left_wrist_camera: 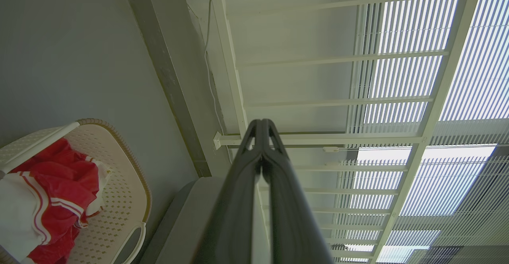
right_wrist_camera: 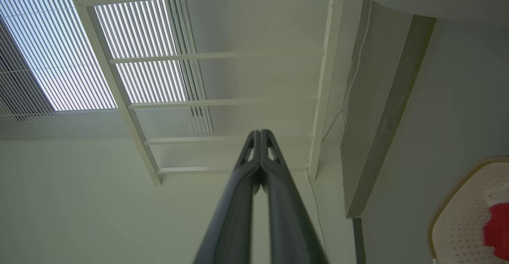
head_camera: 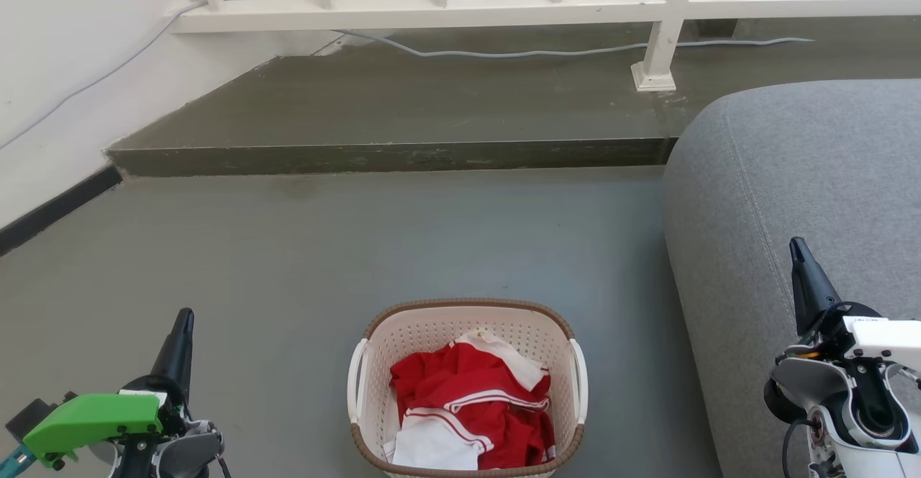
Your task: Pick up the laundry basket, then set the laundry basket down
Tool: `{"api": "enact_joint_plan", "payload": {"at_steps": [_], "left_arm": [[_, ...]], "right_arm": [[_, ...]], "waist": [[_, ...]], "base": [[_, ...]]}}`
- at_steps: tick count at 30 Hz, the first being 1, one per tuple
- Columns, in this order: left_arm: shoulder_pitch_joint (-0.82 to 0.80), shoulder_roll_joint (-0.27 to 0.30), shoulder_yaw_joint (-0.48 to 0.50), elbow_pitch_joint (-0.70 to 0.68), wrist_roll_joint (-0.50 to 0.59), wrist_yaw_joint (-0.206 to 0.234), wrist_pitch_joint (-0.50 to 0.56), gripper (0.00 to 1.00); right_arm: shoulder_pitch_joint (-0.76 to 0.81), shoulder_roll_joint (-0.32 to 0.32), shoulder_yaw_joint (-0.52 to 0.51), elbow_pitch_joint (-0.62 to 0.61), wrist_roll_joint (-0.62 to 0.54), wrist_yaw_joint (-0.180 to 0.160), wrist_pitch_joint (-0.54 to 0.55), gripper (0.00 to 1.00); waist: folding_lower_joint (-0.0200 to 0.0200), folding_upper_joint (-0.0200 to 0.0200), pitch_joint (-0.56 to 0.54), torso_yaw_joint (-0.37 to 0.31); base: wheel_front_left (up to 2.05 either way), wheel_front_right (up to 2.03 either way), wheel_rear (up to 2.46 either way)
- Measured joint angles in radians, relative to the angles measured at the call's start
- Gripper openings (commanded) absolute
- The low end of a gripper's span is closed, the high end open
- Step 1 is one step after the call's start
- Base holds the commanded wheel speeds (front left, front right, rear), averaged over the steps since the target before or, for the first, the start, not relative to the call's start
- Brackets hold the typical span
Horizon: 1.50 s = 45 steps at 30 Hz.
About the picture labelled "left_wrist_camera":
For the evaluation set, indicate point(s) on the beige perforated laundry basket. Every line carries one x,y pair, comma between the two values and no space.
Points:
115,192

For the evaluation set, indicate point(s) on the white metal railing frame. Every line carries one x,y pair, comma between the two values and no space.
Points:
334,136

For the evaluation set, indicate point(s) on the red and white garment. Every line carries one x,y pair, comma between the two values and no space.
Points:
51,200

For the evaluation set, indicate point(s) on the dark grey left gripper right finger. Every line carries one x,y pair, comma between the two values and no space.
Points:
292,212

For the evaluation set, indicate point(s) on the white window blinds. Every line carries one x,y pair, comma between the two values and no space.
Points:
421,109

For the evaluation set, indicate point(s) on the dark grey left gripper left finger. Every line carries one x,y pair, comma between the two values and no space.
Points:
234,208

